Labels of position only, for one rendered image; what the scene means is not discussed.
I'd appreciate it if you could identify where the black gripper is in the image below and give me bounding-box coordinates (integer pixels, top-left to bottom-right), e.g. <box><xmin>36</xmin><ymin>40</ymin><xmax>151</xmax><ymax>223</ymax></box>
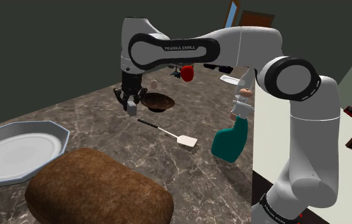
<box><xmin>113</xmin><ymin>71</ymin><xmax>148</xmax><ymax>117</ymax></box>

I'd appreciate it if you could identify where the dark brown bowl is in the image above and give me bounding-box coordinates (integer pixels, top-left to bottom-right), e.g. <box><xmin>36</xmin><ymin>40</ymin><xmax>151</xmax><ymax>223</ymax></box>
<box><xmin>140</xmin><ymin>92</ymin><xmax>176</xmax><ymax>113</ymax></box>

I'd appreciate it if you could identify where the dark blue long tool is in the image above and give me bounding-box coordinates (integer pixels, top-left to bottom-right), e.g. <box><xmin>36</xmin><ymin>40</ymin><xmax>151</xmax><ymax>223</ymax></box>
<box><xmin>203</xmin><ymin>63</ymin><xmax>234</xmax><ymax>75</ymax></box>

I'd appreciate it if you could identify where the brown bread loaf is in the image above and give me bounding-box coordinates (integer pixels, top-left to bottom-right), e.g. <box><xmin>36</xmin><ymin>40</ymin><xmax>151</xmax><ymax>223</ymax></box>
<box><xmin>24</xmin><ymin>147</ymin><xmax>175</xmax><ymax>224</ymax></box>

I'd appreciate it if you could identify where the white oval dish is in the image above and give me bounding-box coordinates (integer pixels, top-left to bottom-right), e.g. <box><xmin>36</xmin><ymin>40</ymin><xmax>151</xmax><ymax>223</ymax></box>
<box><xmin>220</xmin><ymin>74</ymin><xmax>242</xmax><ymax>87</ymax></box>

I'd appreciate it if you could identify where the teal spray bottle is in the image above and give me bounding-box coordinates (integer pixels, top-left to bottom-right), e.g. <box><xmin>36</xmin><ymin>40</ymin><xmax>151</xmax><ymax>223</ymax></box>
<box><xmin>211</xmin><ymin>69</ymin><xmax>256</xmax><ymax>164</ymax></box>

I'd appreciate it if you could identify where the blue framed window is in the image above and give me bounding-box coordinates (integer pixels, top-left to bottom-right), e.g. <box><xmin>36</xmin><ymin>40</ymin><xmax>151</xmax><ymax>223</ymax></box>
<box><xmin>223</xmin><ymin>0</ymin><xmax>241</xmax><ymax>29</ymax></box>

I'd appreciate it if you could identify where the white octagonal plate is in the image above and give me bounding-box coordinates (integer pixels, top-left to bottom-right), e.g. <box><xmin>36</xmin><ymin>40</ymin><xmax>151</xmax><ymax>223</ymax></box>
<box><xmin>0</xmin><ymin>120</ymin><xmax>71</xmax><ymax>190</ymax></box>

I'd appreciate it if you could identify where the brown door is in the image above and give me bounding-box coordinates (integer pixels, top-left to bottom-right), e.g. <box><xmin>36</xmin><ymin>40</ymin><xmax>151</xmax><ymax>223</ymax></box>
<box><xmin>238</xmin><ymin>10</ymin><xmax>276</xmax><ymax>29</ymax></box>

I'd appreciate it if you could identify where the black-handled white spatula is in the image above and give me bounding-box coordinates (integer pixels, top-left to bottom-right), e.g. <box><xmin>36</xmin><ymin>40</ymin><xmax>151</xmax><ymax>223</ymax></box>
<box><xmin>136</xmin><ymin>118</ymin><xmax>199</xmax><ymax>148</ymax></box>

